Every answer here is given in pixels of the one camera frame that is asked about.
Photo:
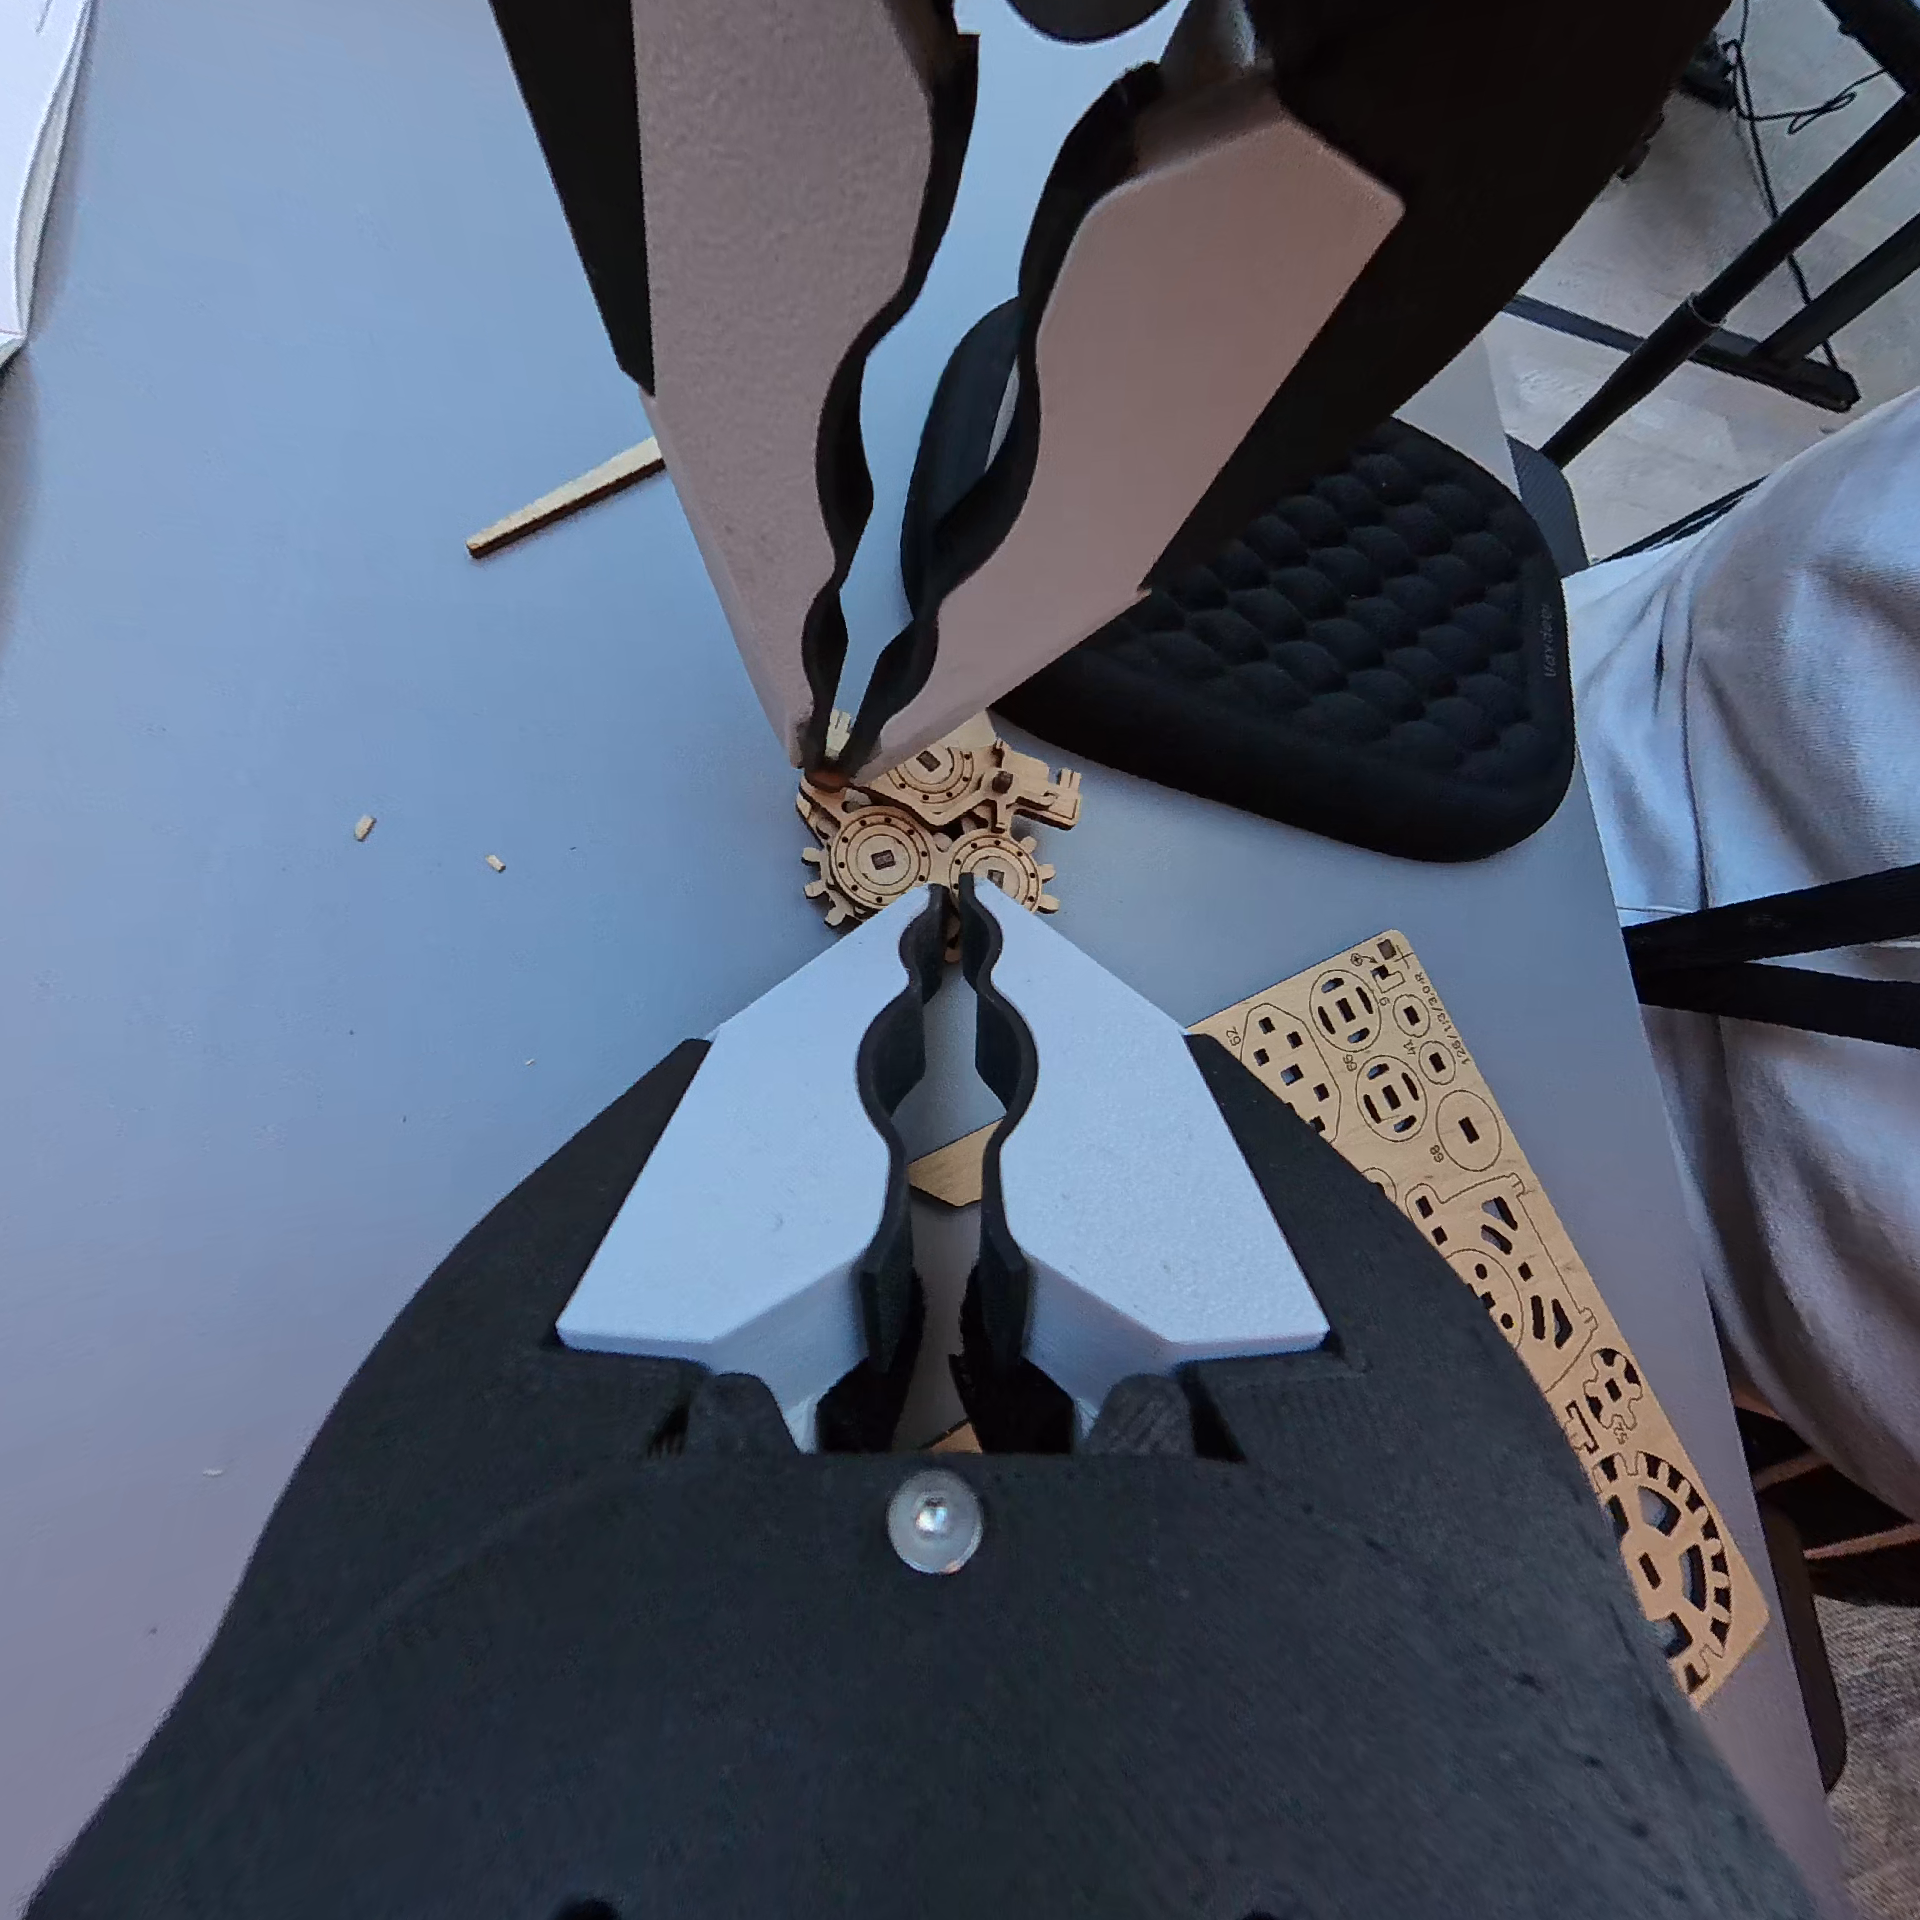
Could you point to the wooden gear assembly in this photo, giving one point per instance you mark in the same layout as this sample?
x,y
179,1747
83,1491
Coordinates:
x,y
884,853

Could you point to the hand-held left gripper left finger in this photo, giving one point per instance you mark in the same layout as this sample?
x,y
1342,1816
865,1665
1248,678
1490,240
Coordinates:
x,y
733,1200

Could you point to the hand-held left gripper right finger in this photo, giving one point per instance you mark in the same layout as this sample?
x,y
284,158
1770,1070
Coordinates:
x,y
1171,1200

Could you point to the thin wooden stick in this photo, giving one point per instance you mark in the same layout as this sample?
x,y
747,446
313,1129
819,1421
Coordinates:
x,y
564,501

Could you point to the laser-cut wooden parts sheet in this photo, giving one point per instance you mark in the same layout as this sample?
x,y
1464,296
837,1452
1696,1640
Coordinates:
x,y
1524,1161

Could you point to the black mesh wrist rest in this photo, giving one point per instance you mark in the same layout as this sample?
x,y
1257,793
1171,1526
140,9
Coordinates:
x,y
1350,675

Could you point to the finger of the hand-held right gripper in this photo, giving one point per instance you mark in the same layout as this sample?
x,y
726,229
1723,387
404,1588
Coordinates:
x,y
750,300
1184,375

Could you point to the person's pale clothing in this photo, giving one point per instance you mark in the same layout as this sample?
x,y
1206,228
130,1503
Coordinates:
x,y
1800,675

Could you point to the white instruction booklet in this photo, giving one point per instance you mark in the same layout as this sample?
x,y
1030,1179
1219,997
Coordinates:
x,y
29,148

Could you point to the black metal stand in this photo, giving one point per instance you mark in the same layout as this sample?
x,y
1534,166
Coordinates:
x,y
1800,375

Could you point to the small wooden pin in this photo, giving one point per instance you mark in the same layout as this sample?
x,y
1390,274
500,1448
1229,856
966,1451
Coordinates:
x,y
827,772

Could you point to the grey desk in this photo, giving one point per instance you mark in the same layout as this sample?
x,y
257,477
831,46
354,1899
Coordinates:
x,y
376,675

